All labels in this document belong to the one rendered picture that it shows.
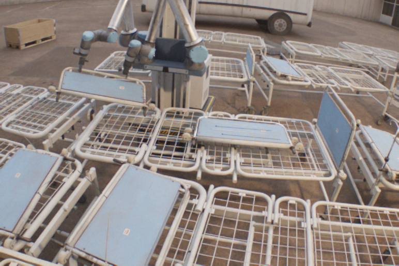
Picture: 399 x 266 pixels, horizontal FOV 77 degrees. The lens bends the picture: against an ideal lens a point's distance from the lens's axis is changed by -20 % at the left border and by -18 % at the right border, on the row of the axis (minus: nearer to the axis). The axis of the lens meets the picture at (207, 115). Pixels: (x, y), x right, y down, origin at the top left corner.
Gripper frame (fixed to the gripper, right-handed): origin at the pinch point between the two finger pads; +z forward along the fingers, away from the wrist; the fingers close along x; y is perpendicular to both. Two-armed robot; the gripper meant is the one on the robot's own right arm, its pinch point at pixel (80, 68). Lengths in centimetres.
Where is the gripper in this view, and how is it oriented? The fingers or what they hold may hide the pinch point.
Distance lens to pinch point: 254.6
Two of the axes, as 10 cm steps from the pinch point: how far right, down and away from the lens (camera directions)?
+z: -4.2, 7.0, 5.8
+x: -2.3, -7.0, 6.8
